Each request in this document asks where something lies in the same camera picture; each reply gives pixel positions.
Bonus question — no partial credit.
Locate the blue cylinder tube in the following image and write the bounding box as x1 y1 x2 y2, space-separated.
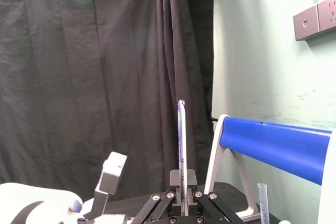
219 117 333 186

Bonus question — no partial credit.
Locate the black table cloth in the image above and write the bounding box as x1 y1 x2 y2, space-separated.
104 181 280 224

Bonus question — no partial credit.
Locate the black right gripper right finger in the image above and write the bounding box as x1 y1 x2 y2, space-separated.
185 168 238 224

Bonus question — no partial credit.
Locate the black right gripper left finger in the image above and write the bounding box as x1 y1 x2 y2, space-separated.
131 169 182 224

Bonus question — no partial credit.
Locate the white stand frame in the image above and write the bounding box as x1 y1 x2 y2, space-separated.
203 114 336 224

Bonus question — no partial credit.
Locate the clear plastic graduated cylinder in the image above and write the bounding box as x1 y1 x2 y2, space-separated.
256 183 271 224

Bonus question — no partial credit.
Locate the grey wall power socket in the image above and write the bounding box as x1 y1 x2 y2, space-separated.
316 0 336 33

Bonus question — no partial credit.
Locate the black curtain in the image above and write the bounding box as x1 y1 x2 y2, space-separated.
0 0 218 202

